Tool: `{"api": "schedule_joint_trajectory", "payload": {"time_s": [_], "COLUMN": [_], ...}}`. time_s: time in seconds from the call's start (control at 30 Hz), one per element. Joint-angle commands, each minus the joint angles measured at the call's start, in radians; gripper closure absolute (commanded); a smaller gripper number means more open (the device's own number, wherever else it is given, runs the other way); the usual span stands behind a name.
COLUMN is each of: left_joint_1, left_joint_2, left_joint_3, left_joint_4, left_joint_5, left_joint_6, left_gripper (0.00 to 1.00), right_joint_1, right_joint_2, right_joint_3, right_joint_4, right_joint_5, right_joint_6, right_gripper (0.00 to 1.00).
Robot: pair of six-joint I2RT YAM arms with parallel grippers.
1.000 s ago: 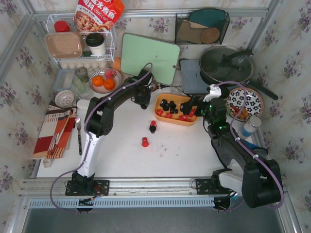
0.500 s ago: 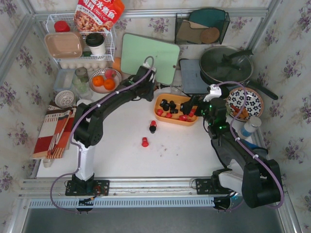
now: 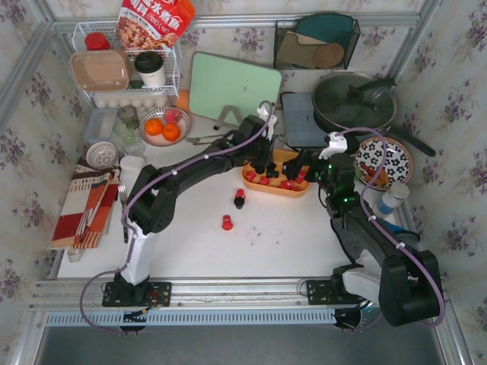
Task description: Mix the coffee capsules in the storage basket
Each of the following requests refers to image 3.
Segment aluminium rail base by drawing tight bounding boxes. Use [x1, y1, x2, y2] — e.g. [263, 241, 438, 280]
[28, 276, 381, 335]

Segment round cork coaster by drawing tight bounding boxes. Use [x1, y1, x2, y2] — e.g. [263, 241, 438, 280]
[313, 43, 345, 68]

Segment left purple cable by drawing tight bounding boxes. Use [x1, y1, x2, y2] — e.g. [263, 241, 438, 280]
[78, 100, 278, 338]

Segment purple cable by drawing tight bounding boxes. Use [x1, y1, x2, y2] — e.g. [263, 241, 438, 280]
[78, 100, 278, 338]
[334, 127, 446, 328]

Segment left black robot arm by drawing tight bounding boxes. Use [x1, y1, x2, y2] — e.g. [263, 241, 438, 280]
[102, 109, 277, 307]

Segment orange tangerine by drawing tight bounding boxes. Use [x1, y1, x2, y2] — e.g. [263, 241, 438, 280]
[162, 124, 181, 142]
[145, 118, 164, 136]

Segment grey induction cooker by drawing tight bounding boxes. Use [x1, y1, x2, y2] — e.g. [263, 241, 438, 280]
[280, 92, 329, 148]

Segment flower patterned plate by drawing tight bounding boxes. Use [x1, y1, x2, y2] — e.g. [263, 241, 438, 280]
[355, 137, 413, 191]

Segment grey tinted glass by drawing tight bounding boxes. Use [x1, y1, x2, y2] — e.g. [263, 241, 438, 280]
[117, 105, 139, 129]

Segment left camera mount white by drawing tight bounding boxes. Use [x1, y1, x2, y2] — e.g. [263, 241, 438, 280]
[256, 106, 277, 141]

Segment egg tray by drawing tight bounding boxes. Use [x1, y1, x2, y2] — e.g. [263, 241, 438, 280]
[93, 96, 172, 111]

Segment glass pan lid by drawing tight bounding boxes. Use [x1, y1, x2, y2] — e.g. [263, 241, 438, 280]
[312, 71, 398, 133]

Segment camera mount white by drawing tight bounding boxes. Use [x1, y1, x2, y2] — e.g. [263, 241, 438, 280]
[318, 132, 348, 160]
[256, 106, 277, 141]

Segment right camera mount white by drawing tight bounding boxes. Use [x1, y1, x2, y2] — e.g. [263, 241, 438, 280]
[318, 132, 348, 160]

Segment green cutting board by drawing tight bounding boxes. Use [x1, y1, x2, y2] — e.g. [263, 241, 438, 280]
[189, 52, 282, 121]

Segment black frying pan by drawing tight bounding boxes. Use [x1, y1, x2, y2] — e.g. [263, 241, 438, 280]
[312, 71, 437, 157]

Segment black mesh organizer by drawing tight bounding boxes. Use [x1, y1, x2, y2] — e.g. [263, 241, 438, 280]
[273, 23, 361, 70]

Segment orange plastic storage basket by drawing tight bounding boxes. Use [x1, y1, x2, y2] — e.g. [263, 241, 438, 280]
[240, 149, 310, 198]

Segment fried food pieces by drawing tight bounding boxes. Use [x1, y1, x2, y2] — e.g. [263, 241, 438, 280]
[361, 163, 390, 187]

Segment white cup black lid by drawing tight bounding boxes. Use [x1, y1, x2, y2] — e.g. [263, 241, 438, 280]
[134, 51, 166, 87]

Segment pale green glass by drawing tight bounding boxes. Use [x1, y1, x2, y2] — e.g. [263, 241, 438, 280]
[113, 121, 145, 157]

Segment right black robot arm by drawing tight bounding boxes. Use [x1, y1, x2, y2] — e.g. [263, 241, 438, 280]
[282, 151, 446, 326]

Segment pink peach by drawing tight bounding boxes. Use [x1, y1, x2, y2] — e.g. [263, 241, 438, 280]
[164, 108, 183, 124]

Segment pink fruit bowl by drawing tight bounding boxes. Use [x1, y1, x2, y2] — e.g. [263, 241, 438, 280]
[138, 106, 191, 147]

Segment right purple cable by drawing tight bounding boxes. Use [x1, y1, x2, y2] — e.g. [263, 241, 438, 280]
[334, 127, 446, 328]

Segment clear bottle blue label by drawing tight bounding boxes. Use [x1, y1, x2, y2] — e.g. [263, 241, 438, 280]
[374, 182, 410, 218]

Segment white wire rack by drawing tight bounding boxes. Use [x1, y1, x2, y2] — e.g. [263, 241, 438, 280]
[72, 21, 180, 98]

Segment metal cutting board stand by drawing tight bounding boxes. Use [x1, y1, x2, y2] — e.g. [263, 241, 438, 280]
[213, 105, 243, 130]

